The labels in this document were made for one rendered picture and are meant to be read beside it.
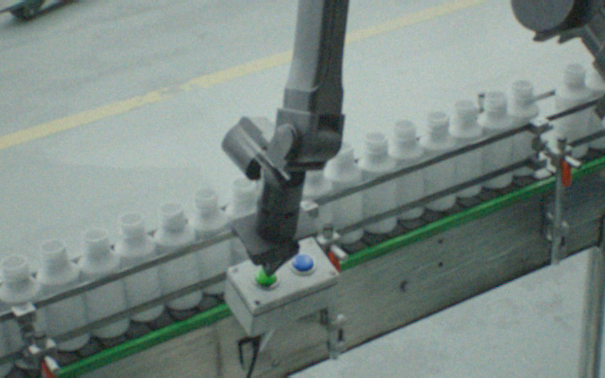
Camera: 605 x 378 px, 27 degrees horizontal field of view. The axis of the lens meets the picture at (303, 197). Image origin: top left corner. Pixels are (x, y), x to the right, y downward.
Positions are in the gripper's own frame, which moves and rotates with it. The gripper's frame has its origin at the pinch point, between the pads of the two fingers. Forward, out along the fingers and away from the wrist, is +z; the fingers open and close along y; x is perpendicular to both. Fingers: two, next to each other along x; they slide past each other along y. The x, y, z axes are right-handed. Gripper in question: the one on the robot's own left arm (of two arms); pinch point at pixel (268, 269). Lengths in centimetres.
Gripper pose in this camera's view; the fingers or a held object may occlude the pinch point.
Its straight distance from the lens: 173.3
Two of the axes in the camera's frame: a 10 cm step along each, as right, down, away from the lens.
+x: 5.1, 6.8, -5.3
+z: -1.2, 6.7, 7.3
